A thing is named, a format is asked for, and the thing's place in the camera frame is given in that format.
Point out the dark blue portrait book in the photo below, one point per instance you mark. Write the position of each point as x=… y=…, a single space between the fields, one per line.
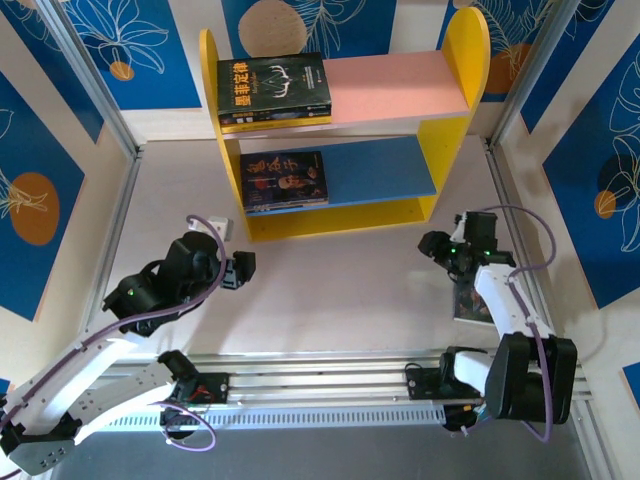
x=285 y=180
x=467 y=305

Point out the brown scroll cover book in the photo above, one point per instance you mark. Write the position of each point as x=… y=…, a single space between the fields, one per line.
x=280 y=209

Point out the black wolf eye book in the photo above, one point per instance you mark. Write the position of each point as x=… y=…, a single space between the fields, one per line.
x=280 y=116

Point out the black book orange title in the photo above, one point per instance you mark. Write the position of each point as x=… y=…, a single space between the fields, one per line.
x=275 y=82

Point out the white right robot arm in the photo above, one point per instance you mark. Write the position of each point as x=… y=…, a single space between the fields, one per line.
x=505 y=300

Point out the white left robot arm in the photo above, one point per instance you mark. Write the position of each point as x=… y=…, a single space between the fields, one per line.
x=75 y=370

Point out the yellow bookshelf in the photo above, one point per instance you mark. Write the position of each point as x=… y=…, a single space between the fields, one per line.
x=232 y=175

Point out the yellow book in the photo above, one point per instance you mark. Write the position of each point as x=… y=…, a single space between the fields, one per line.
x=280 y=127

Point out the black connector block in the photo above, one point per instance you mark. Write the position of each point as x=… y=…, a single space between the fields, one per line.
x=457 y=417
x=175 y=417

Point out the blue poster with wood circle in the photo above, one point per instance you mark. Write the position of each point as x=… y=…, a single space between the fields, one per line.
x=350 y=30

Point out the aluminium side rail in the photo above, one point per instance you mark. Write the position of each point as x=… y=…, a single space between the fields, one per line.
x=114 y=240
x=506 y=190

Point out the blue floral wall poster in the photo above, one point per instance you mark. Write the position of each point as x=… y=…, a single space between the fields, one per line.
x=165 y=85
x=50 y=75
x=4 y=387
x=505 y=25
x=632 y=382
x=575 y=65
x=45 y=150
x=590 y=240

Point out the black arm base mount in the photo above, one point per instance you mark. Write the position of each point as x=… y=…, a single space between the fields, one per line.
x=417 y=382
x=215 y=387

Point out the aluminium rail base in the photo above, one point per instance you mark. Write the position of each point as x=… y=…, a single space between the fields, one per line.
x=325 y=380

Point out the aluminium frame post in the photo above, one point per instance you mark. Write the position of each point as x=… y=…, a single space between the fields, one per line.
x=530 y=75
x=93 y=80

